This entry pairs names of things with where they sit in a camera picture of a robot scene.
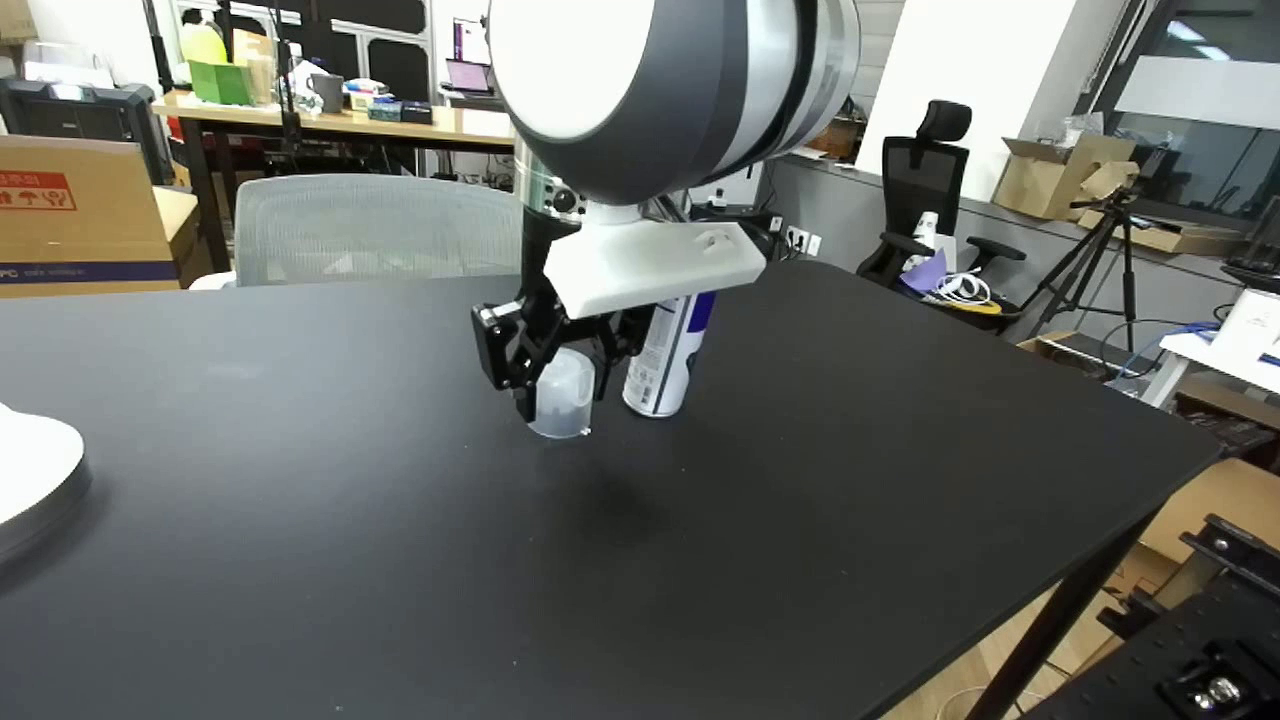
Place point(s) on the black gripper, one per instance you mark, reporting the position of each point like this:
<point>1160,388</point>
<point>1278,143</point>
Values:
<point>546,242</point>

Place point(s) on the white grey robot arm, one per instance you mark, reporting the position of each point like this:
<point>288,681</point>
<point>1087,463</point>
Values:
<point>667,83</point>

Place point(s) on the white blue spray can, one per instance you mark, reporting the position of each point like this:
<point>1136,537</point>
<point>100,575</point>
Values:
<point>667,360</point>

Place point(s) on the white spray bottle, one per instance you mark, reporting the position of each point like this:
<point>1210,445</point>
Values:
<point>928,242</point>

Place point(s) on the grey mesh chair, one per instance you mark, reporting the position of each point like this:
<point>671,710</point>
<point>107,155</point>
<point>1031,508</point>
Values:
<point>373,224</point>

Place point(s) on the long wooden desk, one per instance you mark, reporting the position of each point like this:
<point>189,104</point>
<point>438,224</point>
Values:
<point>402,124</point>

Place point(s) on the shelf with black panels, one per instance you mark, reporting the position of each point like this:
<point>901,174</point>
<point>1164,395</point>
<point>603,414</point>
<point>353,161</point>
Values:
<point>360,45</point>

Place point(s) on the black office chair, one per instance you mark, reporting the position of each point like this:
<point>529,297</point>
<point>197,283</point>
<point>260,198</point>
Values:
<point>927,174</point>

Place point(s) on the green box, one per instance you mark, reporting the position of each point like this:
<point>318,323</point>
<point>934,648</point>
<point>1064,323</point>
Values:
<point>222,83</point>

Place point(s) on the large printed cardboard box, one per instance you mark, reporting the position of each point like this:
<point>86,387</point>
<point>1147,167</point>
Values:
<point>83,215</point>

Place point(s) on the open cardboard box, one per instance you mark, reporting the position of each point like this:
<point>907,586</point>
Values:
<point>1061,174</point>

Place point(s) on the black equipment case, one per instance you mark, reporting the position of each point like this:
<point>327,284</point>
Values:
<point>83,109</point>

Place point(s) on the white round flat object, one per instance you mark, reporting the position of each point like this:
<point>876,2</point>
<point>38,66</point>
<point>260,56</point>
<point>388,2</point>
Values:
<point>34,463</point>

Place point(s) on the black clamp with shiny screws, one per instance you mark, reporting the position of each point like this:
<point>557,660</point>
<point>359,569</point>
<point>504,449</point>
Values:
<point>1212,687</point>

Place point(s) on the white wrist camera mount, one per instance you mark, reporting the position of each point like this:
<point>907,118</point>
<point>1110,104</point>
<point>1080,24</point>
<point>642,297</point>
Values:
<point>655,261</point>

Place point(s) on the black tripod with camera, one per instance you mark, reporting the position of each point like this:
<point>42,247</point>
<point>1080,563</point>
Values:
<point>1087,267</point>

